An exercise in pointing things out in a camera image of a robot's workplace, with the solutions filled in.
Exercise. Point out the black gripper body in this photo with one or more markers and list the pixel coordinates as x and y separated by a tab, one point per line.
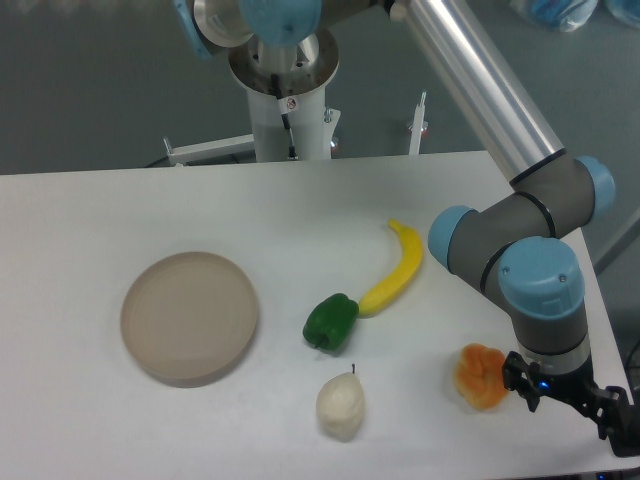
574	388

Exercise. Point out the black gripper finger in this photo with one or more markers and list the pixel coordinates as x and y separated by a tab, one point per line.
522	378
617	420

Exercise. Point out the yellow banana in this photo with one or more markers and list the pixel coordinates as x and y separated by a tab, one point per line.
388	290

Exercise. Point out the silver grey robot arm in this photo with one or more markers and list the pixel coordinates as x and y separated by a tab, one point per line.
513	253

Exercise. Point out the white pear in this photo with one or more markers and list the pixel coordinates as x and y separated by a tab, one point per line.
341	406

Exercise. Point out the green bell pepper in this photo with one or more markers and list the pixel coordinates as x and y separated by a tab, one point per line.
330	324

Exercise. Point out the beige round plate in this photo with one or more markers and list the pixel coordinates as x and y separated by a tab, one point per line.
188	319

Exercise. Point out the blue plastic bag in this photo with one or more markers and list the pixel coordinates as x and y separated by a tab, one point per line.
567	15

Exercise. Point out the white metal frame bracket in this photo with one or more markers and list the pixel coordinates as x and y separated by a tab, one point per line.
210	150

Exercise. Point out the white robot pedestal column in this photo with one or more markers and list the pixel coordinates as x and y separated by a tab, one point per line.
286	93

